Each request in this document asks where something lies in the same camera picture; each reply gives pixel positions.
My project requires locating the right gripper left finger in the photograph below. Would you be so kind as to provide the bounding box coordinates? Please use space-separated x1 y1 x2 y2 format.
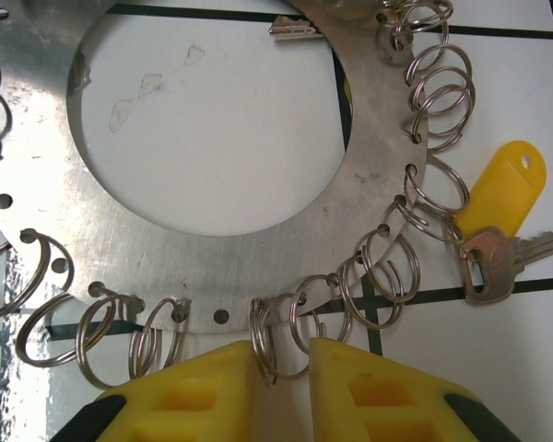
71 339 286 442

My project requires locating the plain silver key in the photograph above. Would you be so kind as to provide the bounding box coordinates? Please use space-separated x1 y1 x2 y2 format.
266 12 412 68

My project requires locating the key with yellow tag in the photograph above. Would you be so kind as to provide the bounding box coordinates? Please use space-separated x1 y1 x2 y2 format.
445 139 553 308

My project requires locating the beaded bracelet chain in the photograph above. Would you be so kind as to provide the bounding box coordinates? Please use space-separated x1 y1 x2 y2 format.
0 0 475 392

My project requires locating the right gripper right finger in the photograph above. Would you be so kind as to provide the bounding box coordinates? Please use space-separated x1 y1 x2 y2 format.
308 337 527 442

